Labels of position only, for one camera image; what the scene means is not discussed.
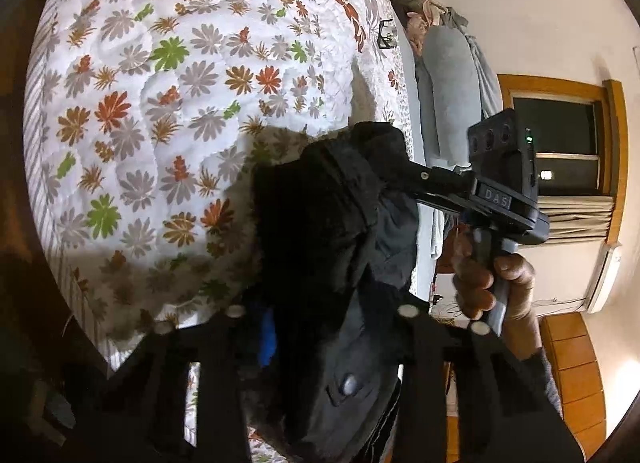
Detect beige curtain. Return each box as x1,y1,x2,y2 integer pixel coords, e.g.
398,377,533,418
538,196,614,244

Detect person's right forearm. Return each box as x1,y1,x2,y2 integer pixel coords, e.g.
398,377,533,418
502,310,563,417

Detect grey pillow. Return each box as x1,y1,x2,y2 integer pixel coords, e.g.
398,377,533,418
416,26,503,168

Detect wooden wardrobe cabinet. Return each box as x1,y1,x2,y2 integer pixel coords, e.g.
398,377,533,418
503,311,606,457

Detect black camera box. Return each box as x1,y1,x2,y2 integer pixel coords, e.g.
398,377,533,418
466,108,538,201

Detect floral quilted bedspread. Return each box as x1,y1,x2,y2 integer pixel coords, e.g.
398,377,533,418
24,0,412,445

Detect grey and white clothes pile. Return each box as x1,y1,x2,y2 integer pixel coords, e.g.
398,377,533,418
390,0,469,56

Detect white air conditioner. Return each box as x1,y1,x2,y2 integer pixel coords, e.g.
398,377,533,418
532,242,625,315

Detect wooden framed window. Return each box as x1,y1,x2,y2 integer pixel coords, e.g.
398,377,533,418
498,74,628,243

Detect black pants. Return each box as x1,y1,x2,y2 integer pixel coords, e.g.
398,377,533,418
246,122,419,462

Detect person's right hand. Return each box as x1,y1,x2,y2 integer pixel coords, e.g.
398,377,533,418
451,231,535,322

